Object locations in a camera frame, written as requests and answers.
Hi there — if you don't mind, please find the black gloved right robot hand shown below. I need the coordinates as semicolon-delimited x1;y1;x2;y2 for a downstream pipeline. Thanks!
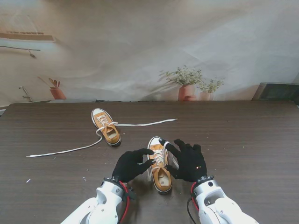
158;138;208;182

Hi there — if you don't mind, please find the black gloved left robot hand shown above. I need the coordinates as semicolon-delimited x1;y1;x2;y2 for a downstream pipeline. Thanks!
111;148;157;184

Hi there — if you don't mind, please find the yellow canvas sneaker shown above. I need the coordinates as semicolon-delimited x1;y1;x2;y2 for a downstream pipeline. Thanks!
91;108;122;147
147;136;173;196

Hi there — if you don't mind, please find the printed kitchen backdrop cloth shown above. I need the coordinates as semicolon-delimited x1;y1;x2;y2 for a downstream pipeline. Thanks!
0;0;299;103

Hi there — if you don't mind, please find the red right wrist cable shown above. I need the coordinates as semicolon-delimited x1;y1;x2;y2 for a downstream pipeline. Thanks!
190;182;199;210

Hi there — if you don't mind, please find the red wrist cable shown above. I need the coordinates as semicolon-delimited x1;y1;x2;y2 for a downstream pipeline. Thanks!
119;181;131;222
190;182;199;210

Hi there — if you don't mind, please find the red left wrist cable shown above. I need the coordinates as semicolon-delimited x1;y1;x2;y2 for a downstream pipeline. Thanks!
119;181;131;222

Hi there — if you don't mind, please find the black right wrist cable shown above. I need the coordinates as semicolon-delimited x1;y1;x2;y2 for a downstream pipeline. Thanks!
186;198;199;224

